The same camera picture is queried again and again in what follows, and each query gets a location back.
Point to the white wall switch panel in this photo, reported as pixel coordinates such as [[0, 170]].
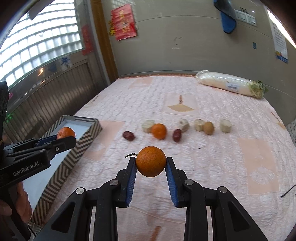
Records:
[[247, 17]]

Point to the chevron-patterned tray box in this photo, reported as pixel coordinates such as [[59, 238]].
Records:
[[69, 160]]

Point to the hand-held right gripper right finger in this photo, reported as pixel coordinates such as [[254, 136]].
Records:
[[170, 185]]

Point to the person's left hand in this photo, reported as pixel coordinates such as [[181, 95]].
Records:
[[25, 204]]

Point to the white paper wall notice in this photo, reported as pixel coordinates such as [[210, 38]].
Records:
[[279, 41]]

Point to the wooden door frame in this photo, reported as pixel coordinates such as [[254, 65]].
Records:
[[101, 46]]

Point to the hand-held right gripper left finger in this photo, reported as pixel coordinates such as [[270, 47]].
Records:
[[132, 183]]

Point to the dark window sticker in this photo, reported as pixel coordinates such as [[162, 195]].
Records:
[[52, 67]]

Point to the blue hanging cloth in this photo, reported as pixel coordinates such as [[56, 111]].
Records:
[[227, 23]]

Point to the glass block window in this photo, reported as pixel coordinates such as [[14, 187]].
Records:
[[41, 39]]

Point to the orange mandarin with stem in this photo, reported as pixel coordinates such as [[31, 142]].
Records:
[[150, 162]]

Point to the grey patterned cloth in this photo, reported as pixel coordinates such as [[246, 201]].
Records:
[[291, 133]]

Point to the brown kiwi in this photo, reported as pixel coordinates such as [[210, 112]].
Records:
[[208, 128]]

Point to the red wall poster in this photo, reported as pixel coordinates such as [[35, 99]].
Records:
[[122, 20]]

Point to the pink quilted bedspread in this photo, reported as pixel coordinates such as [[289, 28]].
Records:
[[208, 162]]

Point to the wrapped napa cabbage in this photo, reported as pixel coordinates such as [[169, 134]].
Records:
[[222, 81]]

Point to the blue paper-cut sticker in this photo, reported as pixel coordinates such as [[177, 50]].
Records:
[[66, 62]]

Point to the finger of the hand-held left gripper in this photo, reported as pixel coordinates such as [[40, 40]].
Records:
[[45, 141], [63, 144]]

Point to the red date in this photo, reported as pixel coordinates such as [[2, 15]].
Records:
[[128, 135], [177, 135]]

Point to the red paper strip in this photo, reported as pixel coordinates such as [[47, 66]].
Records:
[[87, 39]]

